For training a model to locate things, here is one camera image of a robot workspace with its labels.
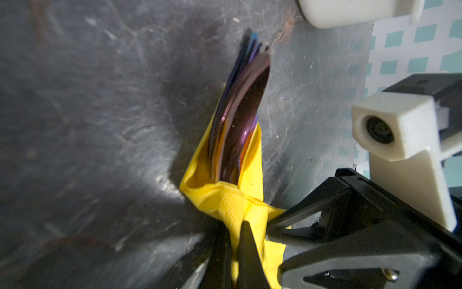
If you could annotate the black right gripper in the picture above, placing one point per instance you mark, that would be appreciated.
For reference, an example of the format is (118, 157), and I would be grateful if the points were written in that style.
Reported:
(388, 244)

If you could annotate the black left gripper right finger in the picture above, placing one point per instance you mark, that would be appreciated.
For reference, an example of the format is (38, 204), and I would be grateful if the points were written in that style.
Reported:
(251, 274)

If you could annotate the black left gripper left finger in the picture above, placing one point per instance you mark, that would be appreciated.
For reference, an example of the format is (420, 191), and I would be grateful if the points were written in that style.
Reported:
(218, 274)

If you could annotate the yellow paper napkin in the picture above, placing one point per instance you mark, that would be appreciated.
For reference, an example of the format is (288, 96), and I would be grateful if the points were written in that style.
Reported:
(234, 204)

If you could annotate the purple spoon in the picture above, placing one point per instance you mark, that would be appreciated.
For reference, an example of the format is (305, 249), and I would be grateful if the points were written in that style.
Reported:
(240, 120)

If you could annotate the purple knife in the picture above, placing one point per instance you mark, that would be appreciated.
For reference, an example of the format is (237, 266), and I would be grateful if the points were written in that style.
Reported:
(248, 49)

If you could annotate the white plastic tub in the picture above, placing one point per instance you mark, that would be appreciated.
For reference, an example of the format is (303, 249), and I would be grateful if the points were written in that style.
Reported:
(326, 14)

